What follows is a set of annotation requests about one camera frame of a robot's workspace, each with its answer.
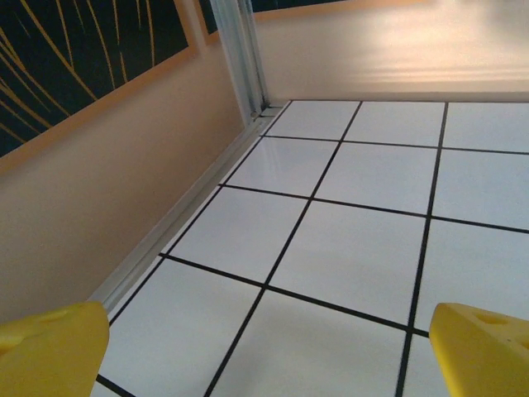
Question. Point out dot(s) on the aluminium corner post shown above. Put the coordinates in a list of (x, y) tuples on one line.
[(241, 62)]

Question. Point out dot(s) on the aluminium floor edge rail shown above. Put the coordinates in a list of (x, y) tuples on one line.
[(187, 207)]

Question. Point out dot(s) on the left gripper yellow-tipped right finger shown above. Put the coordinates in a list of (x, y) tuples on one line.
[(483, 360)]

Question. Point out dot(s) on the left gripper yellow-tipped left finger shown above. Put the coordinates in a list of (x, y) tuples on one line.
[(49, 355)]

